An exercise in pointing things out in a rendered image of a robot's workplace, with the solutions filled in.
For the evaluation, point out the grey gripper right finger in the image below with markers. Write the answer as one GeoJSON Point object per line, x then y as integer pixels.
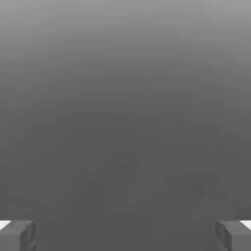
{"type": "Point", "coordinates": [237, 237]}

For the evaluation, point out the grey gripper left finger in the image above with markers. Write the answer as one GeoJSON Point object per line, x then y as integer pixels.
{"type": "Point", "coordinates": [13, 237]}

